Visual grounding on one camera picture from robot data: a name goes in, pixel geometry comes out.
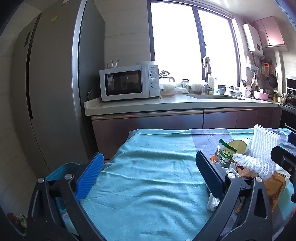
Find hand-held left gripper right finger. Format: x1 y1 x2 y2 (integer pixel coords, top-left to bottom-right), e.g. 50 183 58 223
195 151 275 241

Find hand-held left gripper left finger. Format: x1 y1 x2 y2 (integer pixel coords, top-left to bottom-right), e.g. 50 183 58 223
25 152 109 241

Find white foam fruit net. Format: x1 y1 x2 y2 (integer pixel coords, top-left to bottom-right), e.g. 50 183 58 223
232 153 277 181
250 124 281 160

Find blue plastic bin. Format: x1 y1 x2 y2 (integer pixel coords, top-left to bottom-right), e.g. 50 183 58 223
45 162 81 237

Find white dotted paper cup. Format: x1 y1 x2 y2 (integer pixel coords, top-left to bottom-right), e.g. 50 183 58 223
228 138 252 155

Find green clear snack wrapper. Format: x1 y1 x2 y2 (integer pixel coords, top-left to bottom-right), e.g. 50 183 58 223
217 138 237 165

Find brown snack packet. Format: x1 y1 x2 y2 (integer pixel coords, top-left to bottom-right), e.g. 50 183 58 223
264 173 287 207

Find black built-in oven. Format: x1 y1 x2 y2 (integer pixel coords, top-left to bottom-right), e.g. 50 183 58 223
285 77 296 107

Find teal and purple tablecloth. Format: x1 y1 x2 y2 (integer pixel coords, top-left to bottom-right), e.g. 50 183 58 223
76 127 296 241

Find black frying pan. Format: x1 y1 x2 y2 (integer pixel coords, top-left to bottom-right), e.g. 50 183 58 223
268 74 278 89

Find white utensil holder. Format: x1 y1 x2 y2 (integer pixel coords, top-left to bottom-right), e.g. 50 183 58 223
240 81 251 96

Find dark brown base cabinet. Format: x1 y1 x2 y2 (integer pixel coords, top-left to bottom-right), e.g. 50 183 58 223
91 108 284 160

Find steel sink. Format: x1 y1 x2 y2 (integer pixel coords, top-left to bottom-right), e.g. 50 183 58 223
185 93 244 100

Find clear bag with dark contents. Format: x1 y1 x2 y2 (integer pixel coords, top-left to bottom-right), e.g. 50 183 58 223
190 82 205 94

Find white soap bottle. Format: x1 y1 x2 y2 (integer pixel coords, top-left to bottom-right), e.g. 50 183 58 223
208 74 215 95

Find beige kitchen countertop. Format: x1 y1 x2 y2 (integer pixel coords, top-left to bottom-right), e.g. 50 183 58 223
84 93 280 116

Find grey steel refrigerator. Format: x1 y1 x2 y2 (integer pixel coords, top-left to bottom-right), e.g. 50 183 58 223
10 0 105 172

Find clear plastic food container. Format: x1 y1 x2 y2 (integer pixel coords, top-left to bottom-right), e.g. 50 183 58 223
160 83 176 97

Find white microwave oven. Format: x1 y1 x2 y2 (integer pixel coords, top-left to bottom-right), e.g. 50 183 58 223
99 65 160 102

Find glass kettle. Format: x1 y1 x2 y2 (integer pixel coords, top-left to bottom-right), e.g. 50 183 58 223
159 71 176 88

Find steel kitchen faucet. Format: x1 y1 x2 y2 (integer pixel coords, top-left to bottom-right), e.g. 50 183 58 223
203 56 214 94

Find white water heater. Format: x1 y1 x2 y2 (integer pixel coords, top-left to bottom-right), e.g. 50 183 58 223
242 23 264 55

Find white figurine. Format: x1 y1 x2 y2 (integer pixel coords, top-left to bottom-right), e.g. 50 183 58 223
107 58 121 69

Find kitchen window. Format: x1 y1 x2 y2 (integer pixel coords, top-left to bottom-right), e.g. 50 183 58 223
148 0 242 90

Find pink wall cabinet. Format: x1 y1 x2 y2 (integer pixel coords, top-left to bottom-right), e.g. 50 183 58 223
251 16 288 48

